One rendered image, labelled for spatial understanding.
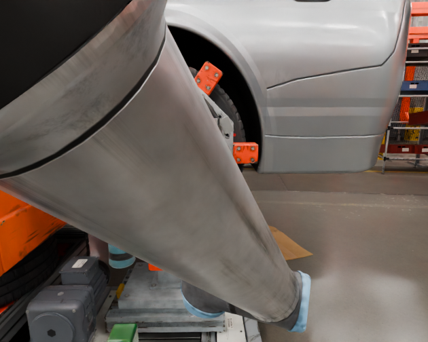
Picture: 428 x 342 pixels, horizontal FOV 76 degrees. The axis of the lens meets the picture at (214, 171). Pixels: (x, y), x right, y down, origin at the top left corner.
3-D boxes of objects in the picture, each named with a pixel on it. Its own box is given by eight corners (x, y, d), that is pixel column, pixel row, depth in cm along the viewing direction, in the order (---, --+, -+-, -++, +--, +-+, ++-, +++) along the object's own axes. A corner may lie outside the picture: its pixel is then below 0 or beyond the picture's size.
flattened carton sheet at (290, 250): (272, 225, 245) (272, 222, 244) (313, 255, 194) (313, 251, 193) (241, 230, 235) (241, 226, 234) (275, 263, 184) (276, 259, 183)
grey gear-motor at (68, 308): (125, 306, 133) (120, 239, 125) (87, 393, 92) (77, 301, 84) (87, 307, 133) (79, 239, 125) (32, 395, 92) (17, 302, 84)
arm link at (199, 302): (229, 332, 47) (227, 267, 44) (172, 313, 52) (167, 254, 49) (247, 298, 55) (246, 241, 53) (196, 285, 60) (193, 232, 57)
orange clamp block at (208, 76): (208, 96, 101) (222, 75, 99) (208, 95, 93) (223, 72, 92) (192, 85, 100) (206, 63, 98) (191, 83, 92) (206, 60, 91)
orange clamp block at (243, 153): (231, 160, 106) (254, 160, 106) (232, 163, 98) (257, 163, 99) (231, 142, 105) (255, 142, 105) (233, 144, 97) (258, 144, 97)
